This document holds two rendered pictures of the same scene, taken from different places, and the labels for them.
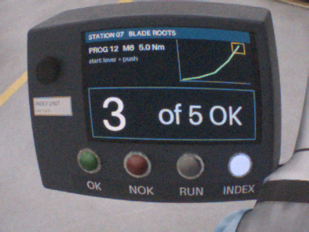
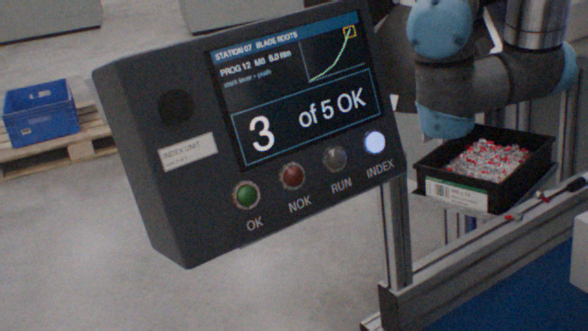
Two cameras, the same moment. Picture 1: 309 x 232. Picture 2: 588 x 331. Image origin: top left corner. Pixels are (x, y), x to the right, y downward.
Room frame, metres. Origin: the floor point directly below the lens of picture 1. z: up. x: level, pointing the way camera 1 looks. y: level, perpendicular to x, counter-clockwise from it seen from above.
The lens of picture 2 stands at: (0.19, 0.39, 1.36)
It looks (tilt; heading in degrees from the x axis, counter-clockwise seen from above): 25 degrees down; 311
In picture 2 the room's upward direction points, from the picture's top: 8 degrees counter-clockwise
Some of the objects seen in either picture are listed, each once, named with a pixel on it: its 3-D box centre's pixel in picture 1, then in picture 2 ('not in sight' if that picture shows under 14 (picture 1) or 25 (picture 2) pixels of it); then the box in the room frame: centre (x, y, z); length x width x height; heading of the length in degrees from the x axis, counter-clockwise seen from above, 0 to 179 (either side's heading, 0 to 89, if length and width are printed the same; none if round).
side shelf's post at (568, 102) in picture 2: not in sight; (565, 182); (0.62, -1.35, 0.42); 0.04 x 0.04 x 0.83; 70
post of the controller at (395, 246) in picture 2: not in sight; (393, 221); (0.53, -0.17, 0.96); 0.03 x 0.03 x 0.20; 70
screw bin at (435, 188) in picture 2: not in sight; (484, 166); (0.56, -0.56, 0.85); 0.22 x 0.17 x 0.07; 84
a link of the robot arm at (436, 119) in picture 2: not in sight; (456, 91); (0.51, -0.32, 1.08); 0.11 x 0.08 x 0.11; 54
